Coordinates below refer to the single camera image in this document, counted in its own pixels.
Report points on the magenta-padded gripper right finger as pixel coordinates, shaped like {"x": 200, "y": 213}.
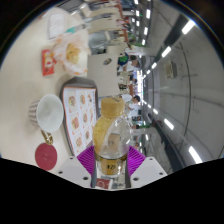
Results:
{"x": 148, "y": 169}

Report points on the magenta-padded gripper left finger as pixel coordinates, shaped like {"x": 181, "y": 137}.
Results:
{"x": 74, "y": 169}

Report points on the clear bottle with yellow cap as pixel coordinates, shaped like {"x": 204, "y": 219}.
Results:
{"x": 111, "y": 140}

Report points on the flat round red coaster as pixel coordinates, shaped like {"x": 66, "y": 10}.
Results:
{"x": 46, "y": 156}

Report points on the printed paper tray liner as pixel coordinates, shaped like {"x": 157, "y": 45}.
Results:
{"x": 78, "y": 123}

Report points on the ceiling lights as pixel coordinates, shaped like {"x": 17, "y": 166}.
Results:
{"x": 195, "y": 155}

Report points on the person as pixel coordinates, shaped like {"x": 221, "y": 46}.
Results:
{"x": 134, "y": 62}
{"x": 132, "y": 104}
{"x": 123, "y": 60}

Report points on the beige chair with round hole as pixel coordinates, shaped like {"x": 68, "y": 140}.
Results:
{"x": 100, "y": 75}

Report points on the ceiling air conditioner unit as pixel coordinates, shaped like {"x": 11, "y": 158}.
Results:
{"x": 170, "y": 70}

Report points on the red sauce packet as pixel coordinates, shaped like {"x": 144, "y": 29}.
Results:
{"x": 47, "y": 62}

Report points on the clear bag of fried food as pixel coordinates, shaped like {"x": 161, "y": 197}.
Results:
{"x": 71, "y": 55}

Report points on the small clear teal bottle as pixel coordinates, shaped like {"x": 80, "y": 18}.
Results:
{"x": 72, "y": 29}

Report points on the white paper card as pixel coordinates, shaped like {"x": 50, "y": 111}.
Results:
{"x": 57, "y": 25}

